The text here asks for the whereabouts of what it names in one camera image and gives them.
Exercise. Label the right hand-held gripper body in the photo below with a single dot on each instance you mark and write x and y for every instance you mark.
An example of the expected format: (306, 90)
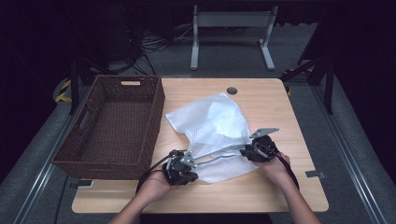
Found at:
(263, 146)

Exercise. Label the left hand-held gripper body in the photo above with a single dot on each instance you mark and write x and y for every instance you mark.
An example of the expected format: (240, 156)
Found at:
(179, 169)

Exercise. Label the white mesh laundry bag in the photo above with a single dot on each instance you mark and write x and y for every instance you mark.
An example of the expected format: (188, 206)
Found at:
(214, 146)

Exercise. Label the brown wicker basket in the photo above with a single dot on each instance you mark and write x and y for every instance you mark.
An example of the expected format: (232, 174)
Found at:
(118, 124)

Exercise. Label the person's right hand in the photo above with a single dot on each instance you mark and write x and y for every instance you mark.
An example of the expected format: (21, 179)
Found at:
(274, 169)

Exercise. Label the person's left hand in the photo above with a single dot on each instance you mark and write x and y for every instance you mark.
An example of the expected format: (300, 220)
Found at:
(155, 186)

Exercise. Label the black metal stand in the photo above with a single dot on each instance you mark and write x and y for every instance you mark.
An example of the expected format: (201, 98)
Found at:
(74, 84)
(327, 81)

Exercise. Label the yellow black striped tape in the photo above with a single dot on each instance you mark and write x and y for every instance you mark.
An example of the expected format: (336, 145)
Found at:
(63, 90)

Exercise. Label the grey metal table bracket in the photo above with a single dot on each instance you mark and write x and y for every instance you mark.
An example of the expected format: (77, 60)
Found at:
(316, 174)
(81, 184)

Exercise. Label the grey floor rail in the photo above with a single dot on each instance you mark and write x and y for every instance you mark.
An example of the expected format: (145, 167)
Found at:
(351, 161)
(34, 186)

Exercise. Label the grey metal stand frame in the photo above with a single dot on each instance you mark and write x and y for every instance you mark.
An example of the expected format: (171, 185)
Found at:
(233, 19)

